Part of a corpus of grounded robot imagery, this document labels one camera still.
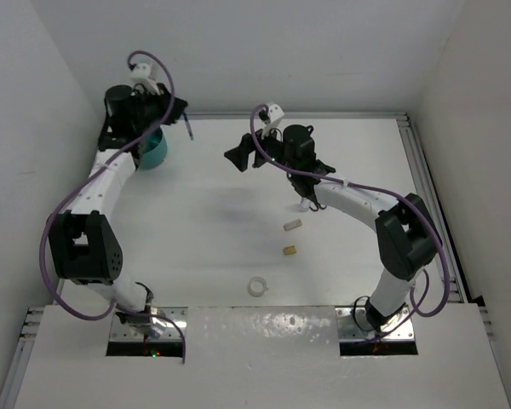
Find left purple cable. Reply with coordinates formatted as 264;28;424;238
38;50;187;366

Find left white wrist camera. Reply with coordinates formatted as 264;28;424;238
129;62;161;95

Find clear tape roll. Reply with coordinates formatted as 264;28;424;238
247;277;268;297

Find glue bottle blue cap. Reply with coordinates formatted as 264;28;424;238
297;198;311;212

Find metal base plate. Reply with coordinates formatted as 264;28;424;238
109;307;187;343
336;306;416;343

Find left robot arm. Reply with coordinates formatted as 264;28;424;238
40;80;187;313

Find lower black scissors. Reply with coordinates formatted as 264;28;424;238
308;202;327;212

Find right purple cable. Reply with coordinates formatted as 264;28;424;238
249;103;451;342

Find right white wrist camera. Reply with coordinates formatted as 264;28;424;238
258;102;284;138

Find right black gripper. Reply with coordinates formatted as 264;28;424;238
226;120;298;175

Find purple cable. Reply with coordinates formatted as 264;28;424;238
249;103;451;342
38;50;187;366

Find teal divided pen holder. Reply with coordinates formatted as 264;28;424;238
139;129;168;170

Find tan pencil sharpener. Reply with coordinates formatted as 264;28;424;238
283;245;296;256

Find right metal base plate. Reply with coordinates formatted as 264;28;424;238
336;306;416;343

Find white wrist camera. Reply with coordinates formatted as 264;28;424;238
258;102;284;138
129;62;161;95

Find aluminium table frame rail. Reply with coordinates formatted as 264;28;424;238
182;111;410;121

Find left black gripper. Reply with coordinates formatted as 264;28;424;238
130;82;184;134

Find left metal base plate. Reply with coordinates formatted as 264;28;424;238
109;307;187;343

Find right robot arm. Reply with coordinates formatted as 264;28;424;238
224;124;441;331

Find white eraser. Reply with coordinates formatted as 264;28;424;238
283;219;302;231

